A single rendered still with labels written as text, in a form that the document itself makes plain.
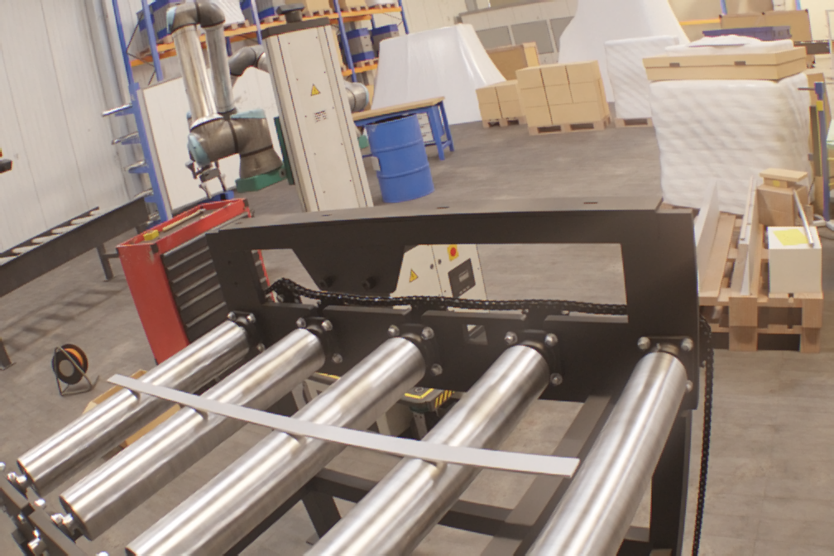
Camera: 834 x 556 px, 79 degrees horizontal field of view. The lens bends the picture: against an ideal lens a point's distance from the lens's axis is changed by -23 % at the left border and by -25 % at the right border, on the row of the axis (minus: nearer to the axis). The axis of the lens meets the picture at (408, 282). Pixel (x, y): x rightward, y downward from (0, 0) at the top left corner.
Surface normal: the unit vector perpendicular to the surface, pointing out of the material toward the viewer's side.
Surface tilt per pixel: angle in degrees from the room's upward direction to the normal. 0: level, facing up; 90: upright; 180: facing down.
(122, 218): 90
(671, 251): 90
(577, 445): 0
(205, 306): 90
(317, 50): 90
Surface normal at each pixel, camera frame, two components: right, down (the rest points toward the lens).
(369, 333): -0.54, 0.40
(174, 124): 0.52, 0.18
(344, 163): 0.74, 0.07
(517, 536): -0.22, -0.92
